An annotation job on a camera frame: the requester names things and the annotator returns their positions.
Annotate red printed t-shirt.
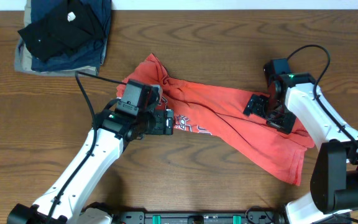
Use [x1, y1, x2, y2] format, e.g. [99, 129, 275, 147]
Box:
[124, 54, 314, 185]

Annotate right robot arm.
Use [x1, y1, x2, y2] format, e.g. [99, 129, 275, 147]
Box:
[244, 72, 358, 223]

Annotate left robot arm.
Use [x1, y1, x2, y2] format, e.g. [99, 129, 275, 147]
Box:
[7, 109, 174, 224]

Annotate navy blue folded garment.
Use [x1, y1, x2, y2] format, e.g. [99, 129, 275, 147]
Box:
[31, 0, 112, 72]

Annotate black folded garment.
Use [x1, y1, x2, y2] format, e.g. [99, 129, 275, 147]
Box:
[18, 0, 104, 62]

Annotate grey folded trousers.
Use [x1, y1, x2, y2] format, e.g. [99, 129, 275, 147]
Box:
[13, 37, 108, 78]

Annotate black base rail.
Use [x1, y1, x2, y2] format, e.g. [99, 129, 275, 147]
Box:
[112, 208, 286, 224]

